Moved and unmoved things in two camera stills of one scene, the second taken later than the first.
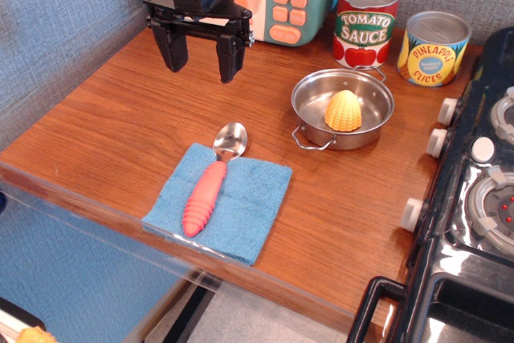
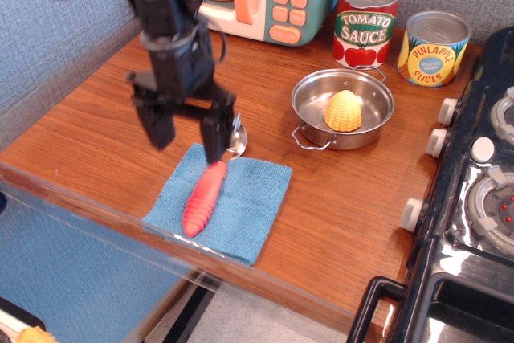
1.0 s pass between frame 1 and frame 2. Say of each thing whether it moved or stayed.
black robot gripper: moved
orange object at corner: stayed
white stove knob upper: stayed
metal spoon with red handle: stayed
